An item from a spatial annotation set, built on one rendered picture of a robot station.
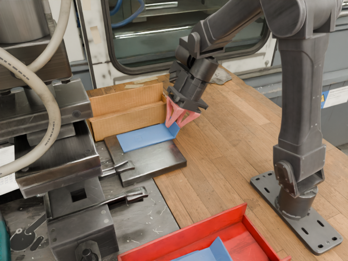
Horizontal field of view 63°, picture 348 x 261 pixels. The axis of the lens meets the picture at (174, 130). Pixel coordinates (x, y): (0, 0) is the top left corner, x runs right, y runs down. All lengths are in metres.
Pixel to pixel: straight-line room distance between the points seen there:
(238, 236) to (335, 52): 1.29
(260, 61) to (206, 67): 0.68
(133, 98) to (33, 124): 0.51
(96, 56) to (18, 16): 0.69
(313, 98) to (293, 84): 0.04
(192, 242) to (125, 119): 0.37
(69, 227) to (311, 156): 0.43
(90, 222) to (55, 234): 0.05
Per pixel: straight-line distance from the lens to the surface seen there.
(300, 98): 0.50
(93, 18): 1.00
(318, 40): 0.49
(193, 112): 0.73
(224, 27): 0.60
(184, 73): 0.72
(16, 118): 0.41
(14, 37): 0.37
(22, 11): 0.36
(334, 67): 1.76
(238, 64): 1.29
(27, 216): 0.67
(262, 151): 0.77
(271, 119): 0.90
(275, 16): 0.48
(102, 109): 0.87
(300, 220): 0.64
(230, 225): 0.59
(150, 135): 0.75
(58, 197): 0.56
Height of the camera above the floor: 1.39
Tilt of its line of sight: 38 degrees down
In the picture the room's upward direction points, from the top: straight up
